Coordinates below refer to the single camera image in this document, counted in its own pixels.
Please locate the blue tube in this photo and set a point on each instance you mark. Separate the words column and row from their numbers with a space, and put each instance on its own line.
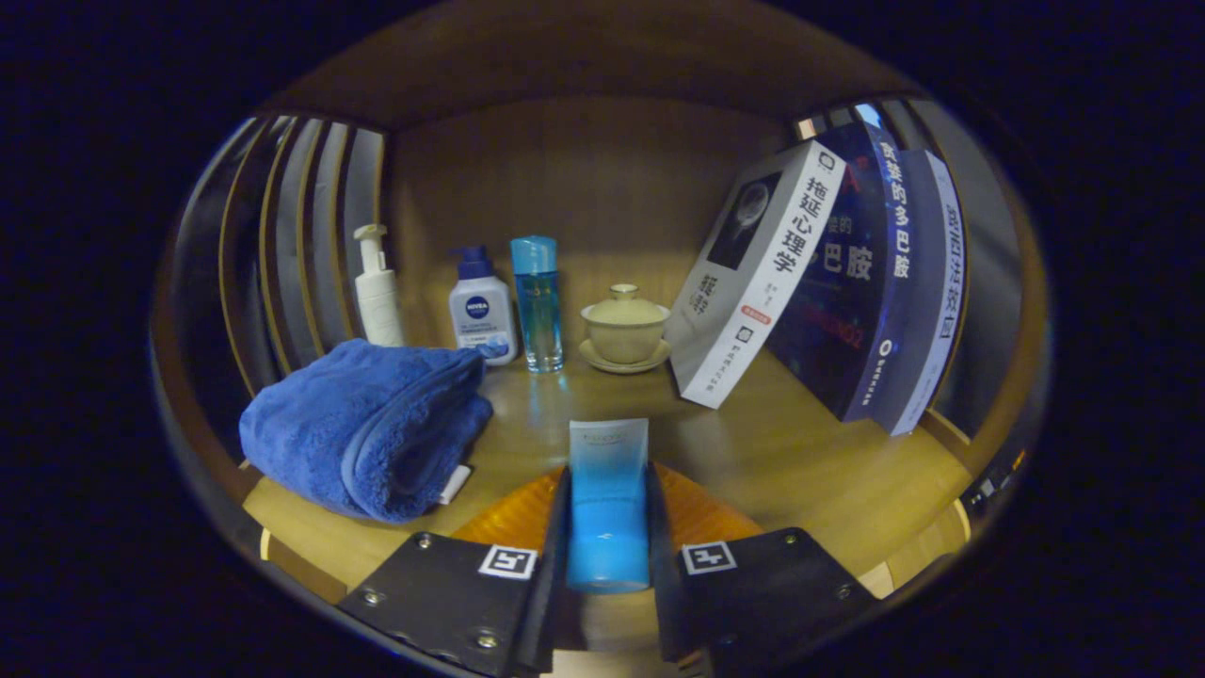
column 607, row 508

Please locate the white pump bottle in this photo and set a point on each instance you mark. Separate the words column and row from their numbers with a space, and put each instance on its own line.
column 379, row 301

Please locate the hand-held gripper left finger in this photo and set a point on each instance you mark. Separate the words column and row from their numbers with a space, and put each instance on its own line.
column 555, row 603

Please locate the wooden countertop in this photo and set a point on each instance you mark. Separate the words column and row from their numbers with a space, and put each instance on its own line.
column 800, row 471

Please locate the blue folded towel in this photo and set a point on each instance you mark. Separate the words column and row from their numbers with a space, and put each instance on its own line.
column 367, row 428

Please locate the wooden cabinet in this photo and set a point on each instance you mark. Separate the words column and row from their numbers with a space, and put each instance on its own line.
column 602, row 188

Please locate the pale blue book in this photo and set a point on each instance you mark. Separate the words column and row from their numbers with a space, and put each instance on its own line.
column 932, row 301

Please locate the beige lidded teacup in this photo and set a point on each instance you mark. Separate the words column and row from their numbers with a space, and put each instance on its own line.
column 624, row 330

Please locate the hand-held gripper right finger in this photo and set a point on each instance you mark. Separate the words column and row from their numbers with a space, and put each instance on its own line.
column 664, row 603

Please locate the clear blue bottle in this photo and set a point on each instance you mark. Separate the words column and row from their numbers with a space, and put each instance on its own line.
column 538, row 311

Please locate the dark blue book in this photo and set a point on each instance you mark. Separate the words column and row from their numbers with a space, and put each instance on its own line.
column 847, row 311

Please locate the white book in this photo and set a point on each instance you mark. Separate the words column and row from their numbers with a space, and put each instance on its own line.
column 753, row 282

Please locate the white bottle with blue cap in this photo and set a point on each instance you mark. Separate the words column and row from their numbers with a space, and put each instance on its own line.
column 482, row 315

